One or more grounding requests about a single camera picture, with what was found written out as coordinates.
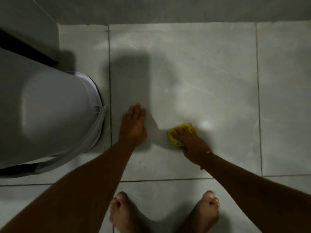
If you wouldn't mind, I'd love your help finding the person's right hand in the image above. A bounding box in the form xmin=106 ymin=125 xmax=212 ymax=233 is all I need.
xmin=170 ymin=126 xmax=213 ymax=168

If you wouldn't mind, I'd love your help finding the person's left hand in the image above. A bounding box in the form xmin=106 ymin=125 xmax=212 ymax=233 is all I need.
xmin=118 ymin=103 xmax=148 ymax=146

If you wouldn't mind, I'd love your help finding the yellow cleaning cloth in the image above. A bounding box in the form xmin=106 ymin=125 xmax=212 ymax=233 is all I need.
xmin=168 ymin=123 xmax=198 ymax=147

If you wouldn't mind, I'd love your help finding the person's left forearm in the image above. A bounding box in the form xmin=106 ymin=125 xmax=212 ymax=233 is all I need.
xmin=0 ymin=140 xmax=137 ymax=233

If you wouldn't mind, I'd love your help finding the person's right forearm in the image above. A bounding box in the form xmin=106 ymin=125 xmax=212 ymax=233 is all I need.
xmin=200 ymin=153 xmax=311 ymax=233

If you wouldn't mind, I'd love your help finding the white plastic waste bin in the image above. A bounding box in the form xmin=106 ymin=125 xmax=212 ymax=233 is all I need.
xmin=0 ymin=47 xmax=107 ymax=179

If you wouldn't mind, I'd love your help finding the person's right foot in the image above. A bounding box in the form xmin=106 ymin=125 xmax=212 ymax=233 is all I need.
xmin=179 ymin=190 xmax=220 ymax=233

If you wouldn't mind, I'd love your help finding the person's foot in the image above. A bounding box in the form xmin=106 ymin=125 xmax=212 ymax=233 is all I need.
xmin=179 ymin=190 xmax=220 ymax=233
xmin=109 ymin=192 xmax=152 ymax=233

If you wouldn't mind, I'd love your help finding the person's left foot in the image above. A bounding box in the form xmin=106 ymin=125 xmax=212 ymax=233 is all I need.
xmin=109 ymin=192 xmax=152 ymax=233

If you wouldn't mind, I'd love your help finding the white cabinet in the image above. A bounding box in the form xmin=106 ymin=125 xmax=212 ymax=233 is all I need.
xmin=0 ymin=0 xmax=60 ymax=69

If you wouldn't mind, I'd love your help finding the thin wrist bracelet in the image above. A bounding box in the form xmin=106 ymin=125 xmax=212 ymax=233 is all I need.
xmin=199 ymin=151 xmax=212 ymax=170

